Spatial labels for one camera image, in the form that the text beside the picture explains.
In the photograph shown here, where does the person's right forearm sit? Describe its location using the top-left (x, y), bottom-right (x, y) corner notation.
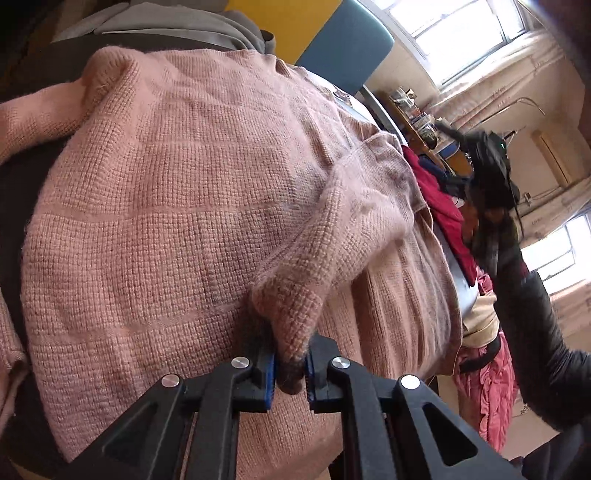
top-left (471, 208), bottom-right (591, 435)

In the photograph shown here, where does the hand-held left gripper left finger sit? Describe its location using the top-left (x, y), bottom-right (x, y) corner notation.
top-left (60, 339), bottom-right (279, 480)

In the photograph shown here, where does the grey yellow blue sofa chair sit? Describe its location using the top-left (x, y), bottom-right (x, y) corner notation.
top-left (226, 0), bottom-right (403, 139)

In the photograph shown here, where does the pink knitted sweater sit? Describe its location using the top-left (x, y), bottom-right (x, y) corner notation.
top-left (0, 44), bottom-right (465, 480)

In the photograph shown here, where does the cream garment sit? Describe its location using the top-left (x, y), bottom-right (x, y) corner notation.
top-left (461, 295), bottom-right (502, 349)

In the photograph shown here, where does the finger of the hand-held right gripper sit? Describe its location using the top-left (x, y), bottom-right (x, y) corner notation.
top-left (436, 118), bottom-right (471, 147)

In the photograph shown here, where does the pink ruffled garment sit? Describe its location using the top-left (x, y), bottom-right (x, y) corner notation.
top-left (452, 270), bottom-right (520, 454)

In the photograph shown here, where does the wooden shelf with small items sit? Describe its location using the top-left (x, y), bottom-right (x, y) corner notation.
top-left (385, 85), bottom-right (474, 176)

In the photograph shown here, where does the grey hoodie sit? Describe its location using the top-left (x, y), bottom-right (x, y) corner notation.
top-left (51, 0), bottom-right (278, 57)

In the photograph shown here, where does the dark red garment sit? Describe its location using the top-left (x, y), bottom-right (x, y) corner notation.
top-left (403, 145), bottom-right (478, 284)

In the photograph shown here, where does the white deer-print cushion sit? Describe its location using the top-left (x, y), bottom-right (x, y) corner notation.
top-left (318, 80), bottom-right (372, 121)

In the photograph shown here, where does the bright window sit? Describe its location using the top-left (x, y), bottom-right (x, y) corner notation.
top-left (521, 215), bottom-right (591, 289)
top-left (362, 0), bottom-right (534, 86)

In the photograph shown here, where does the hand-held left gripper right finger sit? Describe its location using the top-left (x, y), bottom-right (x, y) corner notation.
top-left (304, 333), bottom-right (523, 480)

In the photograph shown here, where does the white wall air conditioner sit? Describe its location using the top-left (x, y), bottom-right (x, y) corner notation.
top-left (530, 129), bottom-right (572, 186)

